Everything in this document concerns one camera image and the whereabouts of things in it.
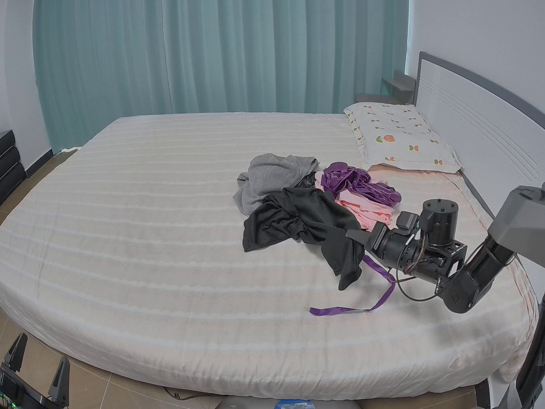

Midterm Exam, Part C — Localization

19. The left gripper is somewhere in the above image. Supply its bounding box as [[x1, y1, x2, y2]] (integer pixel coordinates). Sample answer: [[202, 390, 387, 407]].
[[0, 333, 72, 409]]

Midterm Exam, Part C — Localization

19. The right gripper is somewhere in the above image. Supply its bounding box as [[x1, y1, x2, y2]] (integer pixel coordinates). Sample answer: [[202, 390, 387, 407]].
[[345, 223, 427, 274]]

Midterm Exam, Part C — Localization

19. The black T-shirt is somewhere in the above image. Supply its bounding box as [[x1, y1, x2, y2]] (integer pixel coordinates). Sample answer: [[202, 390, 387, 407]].
[[242, 187, 366, 292]]

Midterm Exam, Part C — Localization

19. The bed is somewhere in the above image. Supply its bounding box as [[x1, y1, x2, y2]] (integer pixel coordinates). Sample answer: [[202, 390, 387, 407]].
[[0, 51, 545, 396]]

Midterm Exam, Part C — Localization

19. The pink garment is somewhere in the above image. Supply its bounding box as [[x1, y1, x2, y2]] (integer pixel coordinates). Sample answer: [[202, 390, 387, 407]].
[[315, 173, 395, 232]]

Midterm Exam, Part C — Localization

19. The purple garment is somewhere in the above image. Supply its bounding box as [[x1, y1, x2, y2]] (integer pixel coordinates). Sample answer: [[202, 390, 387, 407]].
[[309, 161, 403, 317]]

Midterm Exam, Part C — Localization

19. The white printed pillow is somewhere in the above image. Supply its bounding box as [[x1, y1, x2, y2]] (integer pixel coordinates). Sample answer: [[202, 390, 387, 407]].
[[343, 102, 463, 173]]

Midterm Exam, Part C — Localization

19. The grey garment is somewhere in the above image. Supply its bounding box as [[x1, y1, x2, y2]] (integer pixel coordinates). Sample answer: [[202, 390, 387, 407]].
[[232, 154, 320, 217]]

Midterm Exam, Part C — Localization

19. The grey bedside table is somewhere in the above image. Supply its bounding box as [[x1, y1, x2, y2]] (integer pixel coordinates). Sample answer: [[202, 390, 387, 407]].
[[355, 70, 417, 106]]

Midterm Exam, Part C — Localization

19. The black chest of drawers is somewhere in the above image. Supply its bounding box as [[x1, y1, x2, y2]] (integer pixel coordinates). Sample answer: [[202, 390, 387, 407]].
[[0, 130, 27, 206]]

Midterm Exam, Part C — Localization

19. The blue-green curtain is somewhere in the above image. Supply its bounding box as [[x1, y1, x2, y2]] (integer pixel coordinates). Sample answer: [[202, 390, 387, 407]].
[[164, 0, 410, 115], [33, 0, 169, 151]]

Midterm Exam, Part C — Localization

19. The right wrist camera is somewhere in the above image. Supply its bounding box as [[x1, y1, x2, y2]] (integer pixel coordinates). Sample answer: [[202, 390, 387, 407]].
[[395, 211, 421, 232]]

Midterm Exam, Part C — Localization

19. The black cable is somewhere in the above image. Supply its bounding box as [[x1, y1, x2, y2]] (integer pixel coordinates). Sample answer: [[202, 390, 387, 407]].
[[164, 388, 214, 401], [394, 267, 443, 302]]

